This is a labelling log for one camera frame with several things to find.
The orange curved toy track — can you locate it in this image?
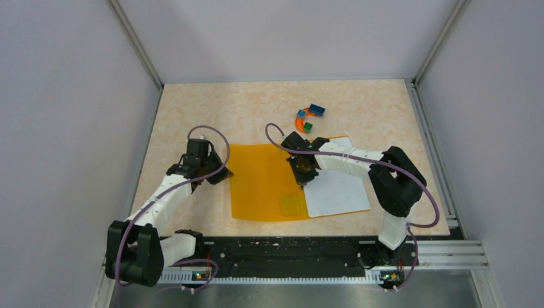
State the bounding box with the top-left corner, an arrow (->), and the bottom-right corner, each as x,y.
294,108 -> 315,134

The white slotted cable duct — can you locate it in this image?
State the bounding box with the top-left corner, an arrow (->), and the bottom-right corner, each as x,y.
157,269 -> 384,285

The right aluminium frame post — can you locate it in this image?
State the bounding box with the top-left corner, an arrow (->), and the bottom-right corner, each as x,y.
412,0 -> 471,87

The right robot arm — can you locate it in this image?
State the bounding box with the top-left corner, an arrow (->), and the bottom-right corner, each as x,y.
280,132 -> 427,264

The dark blue toy brick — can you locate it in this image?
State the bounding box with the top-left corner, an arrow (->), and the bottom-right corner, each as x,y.
308,104 -> 326,117

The aluminium front rail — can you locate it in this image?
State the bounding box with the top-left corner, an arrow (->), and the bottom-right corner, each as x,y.
101,240 -> 489,270

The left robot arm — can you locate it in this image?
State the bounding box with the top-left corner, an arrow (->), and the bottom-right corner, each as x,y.
105,139 -> 233,287

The light blue toy brick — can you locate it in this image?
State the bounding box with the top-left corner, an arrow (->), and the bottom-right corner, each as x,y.
296,109 -> 307,119

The orange plastic clip folder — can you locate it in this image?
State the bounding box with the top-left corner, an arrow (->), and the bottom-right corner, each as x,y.
229,135 -> 372,222

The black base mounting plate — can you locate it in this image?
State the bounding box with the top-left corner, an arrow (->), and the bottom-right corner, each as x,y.
164,236 -> 418,279

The green toy brick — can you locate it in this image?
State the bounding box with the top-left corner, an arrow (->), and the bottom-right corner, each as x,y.
303,122 -> 313,132

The white paper sheets stack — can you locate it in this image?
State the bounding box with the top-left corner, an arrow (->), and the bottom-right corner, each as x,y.
303,136 -> 372,219

